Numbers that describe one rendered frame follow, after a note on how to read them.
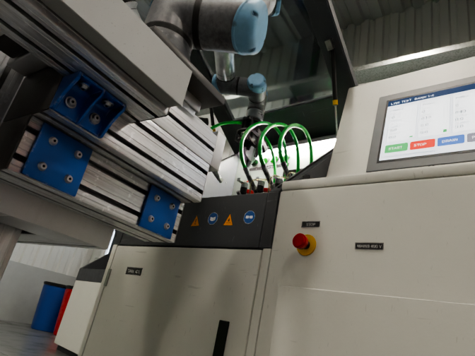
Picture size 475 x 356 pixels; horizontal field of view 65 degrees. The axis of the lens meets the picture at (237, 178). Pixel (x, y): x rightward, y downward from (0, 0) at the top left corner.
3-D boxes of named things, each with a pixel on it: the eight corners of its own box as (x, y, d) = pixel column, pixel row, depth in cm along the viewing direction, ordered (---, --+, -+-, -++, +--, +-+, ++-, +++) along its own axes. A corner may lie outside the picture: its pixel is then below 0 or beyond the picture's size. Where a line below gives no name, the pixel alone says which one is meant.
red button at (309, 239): (287, 251, 87) (290, 229, 89) (295, 255, 90) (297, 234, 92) (307, 251, 84) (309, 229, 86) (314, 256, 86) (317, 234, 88)
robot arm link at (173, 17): (148, 57, 89) (163, 15, 94) (203, 63, 87) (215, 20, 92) (132, 18, 78) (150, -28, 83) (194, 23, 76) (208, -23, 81)
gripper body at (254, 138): (233, 142, 150) (239, 117, 155) (246, 152, 156) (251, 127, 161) (249, 139, 145) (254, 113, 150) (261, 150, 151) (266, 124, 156)
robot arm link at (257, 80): (236, 85, 145) (238, 102, 155) (265, 88, 143) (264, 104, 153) (240, 69, 148) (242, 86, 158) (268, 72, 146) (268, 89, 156)
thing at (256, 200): (119, 244, 136) (132, 203, 142) (128, 247, 139) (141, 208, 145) (258, 248, 97) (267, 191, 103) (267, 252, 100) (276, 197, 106)
